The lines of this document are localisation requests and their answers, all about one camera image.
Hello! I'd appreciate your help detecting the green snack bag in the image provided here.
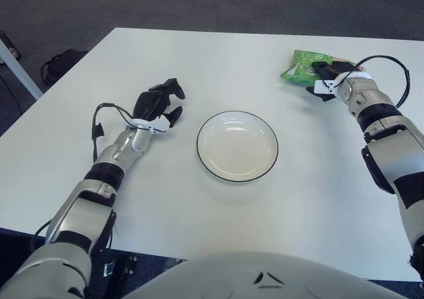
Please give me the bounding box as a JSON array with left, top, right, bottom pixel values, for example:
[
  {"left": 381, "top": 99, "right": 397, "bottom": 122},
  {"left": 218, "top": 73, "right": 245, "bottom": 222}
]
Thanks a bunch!
[{"left": 280, "top": 48, "right": 367, "bottom": 88}]

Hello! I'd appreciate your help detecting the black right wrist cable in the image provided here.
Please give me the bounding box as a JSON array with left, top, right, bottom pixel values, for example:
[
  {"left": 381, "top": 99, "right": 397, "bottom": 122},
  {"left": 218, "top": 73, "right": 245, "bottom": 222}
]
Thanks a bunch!
[{"left": 332, "top": 55, "right": 412, "bottom": 109}]

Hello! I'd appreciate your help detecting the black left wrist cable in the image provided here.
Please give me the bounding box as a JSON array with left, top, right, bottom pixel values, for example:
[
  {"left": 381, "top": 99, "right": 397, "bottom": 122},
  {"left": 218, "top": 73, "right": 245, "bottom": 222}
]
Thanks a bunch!
[{"left": 91, "top": 103, "right": 140, "bottom": 162}]

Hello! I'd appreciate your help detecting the grey robot torso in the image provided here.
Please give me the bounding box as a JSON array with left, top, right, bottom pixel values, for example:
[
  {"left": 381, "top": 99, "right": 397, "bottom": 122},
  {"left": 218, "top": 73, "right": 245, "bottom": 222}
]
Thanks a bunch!
[{"left": 121, "top": 251, "right": 412, "bottom": 299}]

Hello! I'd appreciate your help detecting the white table leg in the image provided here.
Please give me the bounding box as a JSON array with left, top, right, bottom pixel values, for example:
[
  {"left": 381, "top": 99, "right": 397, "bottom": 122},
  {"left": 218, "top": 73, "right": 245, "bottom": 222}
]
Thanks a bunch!
[{"left": 0, "top": 38, "right": 44, "bottom": 101}]

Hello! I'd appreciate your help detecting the black backpack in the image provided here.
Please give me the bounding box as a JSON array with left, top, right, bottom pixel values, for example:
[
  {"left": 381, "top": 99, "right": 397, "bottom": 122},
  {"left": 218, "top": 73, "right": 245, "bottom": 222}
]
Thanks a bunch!
[{"left": 40, "top": 48, "right": 89, "bottom": 88}]

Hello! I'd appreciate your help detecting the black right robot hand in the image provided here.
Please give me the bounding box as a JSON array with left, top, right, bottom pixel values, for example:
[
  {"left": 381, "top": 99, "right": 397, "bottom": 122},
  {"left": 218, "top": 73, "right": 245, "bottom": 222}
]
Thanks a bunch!
[{"left": 305, "top": 60, "right": 358, "bottom": 103}]

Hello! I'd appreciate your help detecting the thin black floor cable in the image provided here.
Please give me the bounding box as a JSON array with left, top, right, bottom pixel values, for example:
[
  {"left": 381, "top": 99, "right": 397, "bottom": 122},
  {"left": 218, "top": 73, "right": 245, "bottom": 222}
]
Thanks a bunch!
[{"left": 0, "top": 74, "right": 21, "bottom": 108}]

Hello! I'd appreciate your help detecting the white plate black rim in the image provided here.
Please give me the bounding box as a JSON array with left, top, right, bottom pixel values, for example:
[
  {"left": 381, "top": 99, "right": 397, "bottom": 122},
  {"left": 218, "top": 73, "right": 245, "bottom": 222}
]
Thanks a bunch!
[{"left": 196, "top": 110, "right": 280, "bottom": 184}]

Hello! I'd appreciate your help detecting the metal table bracket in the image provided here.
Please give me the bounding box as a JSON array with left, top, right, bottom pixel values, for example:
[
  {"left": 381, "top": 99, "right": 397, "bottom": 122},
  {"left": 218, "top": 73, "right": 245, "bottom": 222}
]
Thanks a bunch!
[{"left": 102, "top": 253, "right": 138, "bottom": 280}]

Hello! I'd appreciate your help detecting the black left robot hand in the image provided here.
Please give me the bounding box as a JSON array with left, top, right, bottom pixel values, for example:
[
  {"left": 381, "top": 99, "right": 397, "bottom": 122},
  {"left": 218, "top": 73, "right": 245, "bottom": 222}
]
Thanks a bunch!
[{"left": 132, "top": 78, "right": 187, "bottom": 128}]

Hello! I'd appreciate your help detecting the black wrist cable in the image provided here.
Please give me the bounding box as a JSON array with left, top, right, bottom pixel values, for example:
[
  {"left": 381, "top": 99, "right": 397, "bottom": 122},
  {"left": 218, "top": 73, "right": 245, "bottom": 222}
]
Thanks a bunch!
[
  {"left": 91, "top": 103, "right": 140, "bottom": 162},
  {"left": 332, "top": 55, "right": 412, "bottom": 109}
]

